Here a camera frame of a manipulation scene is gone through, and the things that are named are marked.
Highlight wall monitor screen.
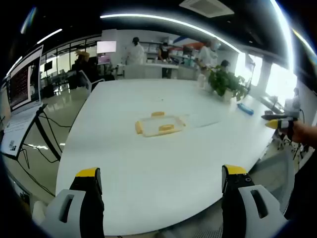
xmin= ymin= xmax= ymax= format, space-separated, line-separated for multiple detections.
xmin=96 ymin=41 xmax=117 ymax=55

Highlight person's dark clothing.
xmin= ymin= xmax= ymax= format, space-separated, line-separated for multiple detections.
xmin=284 ymin=142 xmax=317 ymax=221

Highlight white wall shelves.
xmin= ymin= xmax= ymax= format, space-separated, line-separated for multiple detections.
xmin=145 ymin=41 xmax=200 ymax=66

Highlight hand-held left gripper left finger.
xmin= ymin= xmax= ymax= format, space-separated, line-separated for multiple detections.
xmin=42 ymin=167 xmax=105 ymax=238

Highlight clear plastic box yellow buckles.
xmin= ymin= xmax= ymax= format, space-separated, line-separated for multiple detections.
xmin=135 ymin=111 xmax=187 ymax=138

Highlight black tripod stand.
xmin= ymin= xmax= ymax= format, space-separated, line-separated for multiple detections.
xmin=18 ymin=103 xmax=62 ymax=162

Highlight white counter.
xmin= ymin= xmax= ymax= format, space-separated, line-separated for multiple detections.
xmin=123 ymin=62 xmax=179 ymax=80

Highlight black floor cable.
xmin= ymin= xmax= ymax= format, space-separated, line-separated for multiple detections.
xmin=4 ymin=116 xmax=72 ymax=197

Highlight blue pouch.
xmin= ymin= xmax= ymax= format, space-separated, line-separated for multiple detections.
xmin=237 ymin=103 xmax=255 ymax=116

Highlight person's right hand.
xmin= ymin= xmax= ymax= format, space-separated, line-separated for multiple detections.
xmin=287 ymin=120 xmax=317 ymax=144

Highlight potted green plant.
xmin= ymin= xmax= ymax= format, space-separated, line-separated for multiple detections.
xmin=207 ymin=64 xmax=249 ymax=103

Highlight ceiling strip light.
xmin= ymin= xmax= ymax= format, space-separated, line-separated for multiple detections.
xmin=100 ymin=13 xmax=245 ymax=55

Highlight grey office chair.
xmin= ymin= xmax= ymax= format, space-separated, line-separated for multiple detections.
xmin=78 ymin=69 xmax=106 ymax=93

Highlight open laptop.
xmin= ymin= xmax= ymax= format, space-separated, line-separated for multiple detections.
xmin=0 ymin=44 xmax=48 ymax=158

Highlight ceiling air vent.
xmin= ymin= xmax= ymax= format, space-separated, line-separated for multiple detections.
xmin=179 ymin=0 xmax=235 ymax=18

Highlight grey mesh chair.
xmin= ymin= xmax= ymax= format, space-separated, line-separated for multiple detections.
xmin=256 ymin=150 xmax=296 ymax=214

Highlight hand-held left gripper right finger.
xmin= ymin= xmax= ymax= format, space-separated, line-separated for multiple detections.
xmin=221 ymin=164 xmax=288 ymax=238

